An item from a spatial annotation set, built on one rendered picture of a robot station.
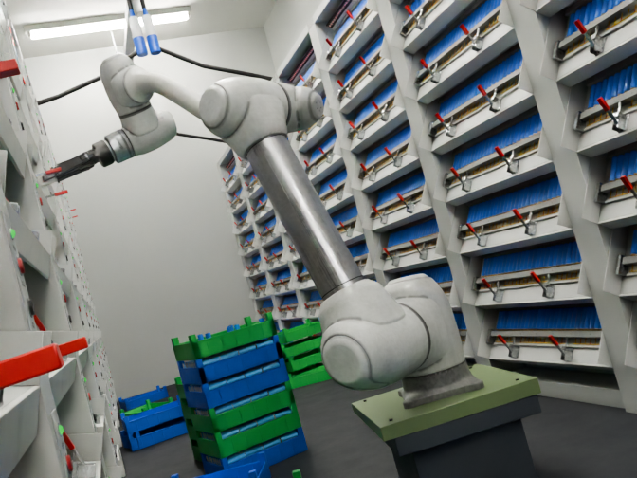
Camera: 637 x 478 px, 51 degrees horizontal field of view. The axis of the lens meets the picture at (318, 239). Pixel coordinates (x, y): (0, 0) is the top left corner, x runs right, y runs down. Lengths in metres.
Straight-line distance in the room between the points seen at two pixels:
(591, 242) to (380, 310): 0.72
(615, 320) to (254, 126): 1.04
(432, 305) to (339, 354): 0.28
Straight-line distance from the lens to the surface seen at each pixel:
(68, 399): 1.38
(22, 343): 0.67
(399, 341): 1.33
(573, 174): 1.85
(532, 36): 1.91
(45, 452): 0.68
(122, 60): 2.01
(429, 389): 1.51
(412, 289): 1.48
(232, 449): 2.22
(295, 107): 1.59
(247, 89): 1.48
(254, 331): 2.24
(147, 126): 2.02
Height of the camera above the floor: 0.56
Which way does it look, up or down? 3 degrees up
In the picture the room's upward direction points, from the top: 15 degrees counter-clockwise
